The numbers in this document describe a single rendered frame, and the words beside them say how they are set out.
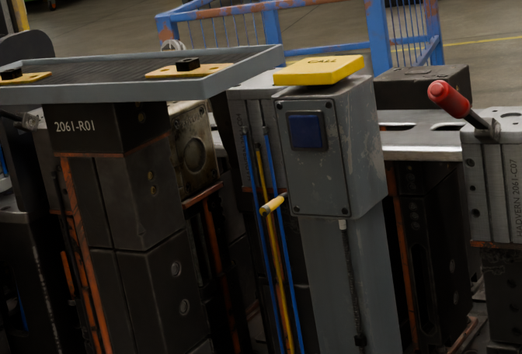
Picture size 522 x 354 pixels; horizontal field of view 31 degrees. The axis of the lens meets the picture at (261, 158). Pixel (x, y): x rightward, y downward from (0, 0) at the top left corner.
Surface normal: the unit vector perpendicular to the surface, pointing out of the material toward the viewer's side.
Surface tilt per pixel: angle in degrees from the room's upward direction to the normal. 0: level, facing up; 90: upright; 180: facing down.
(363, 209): 90
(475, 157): 90
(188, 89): 90
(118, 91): 90
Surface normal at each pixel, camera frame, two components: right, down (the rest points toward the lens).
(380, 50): -0.30, 0.32
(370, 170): 0.83, 0.02
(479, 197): -0.53, 0.32
